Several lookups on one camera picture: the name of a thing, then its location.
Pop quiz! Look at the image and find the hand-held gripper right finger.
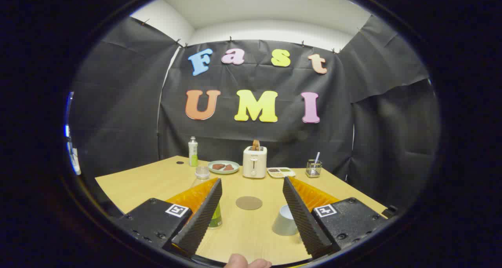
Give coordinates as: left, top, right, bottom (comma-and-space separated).
282, 176, 389, 260

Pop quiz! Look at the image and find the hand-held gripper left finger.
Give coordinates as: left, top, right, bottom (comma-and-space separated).
116, 178, 223, 259

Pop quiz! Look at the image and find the white cup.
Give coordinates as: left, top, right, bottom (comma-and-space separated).
272, 204, 299, 236

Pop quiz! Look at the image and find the clear juice bottle green label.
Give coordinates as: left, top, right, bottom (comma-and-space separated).
191, 166, 223, 229

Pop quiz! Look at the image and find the brown round coaster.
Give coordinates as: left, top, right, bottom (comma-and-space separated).
236, 196, 263, 210

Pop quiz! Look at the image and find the small white green bottle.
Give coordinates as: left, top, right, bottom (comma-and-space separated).
188, 137, 198, 167

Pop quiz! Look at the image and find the pale green plate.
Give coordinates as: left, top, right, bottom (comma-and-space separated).
207, 160, 240, 175

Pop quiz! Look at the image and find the white divided snack tray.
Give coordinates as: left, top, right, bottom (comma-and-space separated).
267, 167, 296, 179

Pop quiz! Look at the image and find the wooden table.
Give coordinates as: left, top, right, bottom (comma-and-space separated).
95, 155, 389, 265

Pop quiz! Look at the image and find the cream toaster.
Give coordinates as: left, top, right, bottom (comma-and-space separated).
242, 146, 267, 179

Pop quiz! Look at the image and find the wire mesh holder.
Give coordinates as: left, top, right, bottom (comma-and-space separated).
306, 160, 322, 178

